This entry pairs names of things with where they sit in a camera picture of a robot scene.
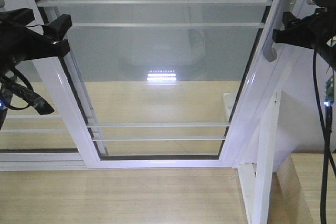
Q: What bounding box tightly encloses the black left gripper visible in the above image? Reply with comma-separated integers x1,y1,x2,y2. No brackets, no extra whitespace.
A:
1,8,72,76

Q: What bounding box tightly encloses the light wooden box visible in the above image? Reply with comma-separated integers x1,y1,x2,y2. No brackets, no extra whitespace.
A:
268,153,323,223

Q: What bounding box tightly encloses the white triangular support bracket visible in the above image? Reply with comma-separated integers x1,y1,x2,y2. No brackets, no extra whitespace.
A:
237,92,281,223

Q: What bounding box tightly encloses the light wooden platform board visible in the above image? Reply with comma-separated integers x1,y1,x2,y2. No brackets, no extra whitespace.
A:
0,81,336,224

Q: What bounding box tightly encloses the black cable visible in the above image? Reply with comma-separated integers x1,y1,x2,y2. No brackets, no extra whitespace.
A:
312,6,336,224
0,66,55,130

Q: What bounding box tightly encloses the white framed sliding glass door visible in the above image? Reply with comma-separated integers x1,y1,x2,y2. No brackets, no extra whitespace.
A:
36,0,290,168

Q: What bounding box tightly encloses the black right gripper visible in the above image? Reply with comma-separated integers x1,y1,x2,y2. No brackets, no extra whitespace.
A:
272,7,335,70

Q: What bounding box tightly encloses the black left cable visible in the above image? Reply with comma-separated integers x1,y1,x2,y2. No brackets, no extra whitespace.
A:
0,66,55,130

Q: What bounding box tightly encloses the black right cable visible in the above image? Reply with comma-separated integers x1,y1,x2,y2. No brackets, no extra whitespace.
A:
312,6,336,224

